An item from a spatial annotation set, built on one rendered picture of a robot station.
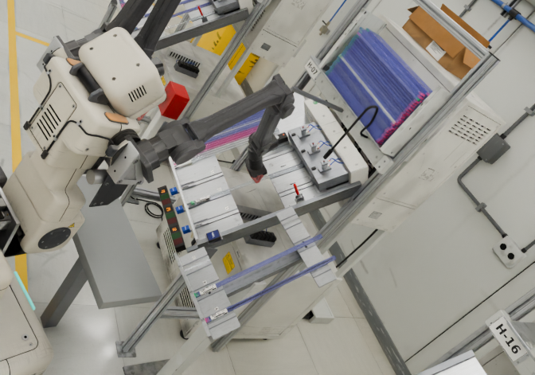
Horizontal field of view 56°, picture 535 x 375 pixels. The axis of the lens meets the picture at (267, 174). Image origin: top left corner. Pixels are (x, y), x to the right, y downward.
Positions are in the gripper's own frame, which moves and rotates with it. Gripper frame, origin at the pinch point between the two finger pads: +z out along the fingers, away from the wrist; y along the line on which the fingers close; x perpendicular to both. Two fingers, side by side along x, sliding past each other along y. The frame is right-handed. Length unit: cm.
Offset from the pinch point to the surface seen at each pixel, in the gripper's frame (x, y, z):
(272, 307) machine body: 2, -21, 75
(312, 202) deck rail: -16.3, -21.4, -1.6
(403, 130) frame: -52, -23, -30
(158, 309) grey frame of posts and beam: 55, -24, 34
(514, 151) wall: -172, 16, 62
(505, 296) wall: -134, -47, 110
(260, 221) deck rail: 6.0, -21.1, 0.5
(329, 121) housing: -39.0, 11.2, -11.1
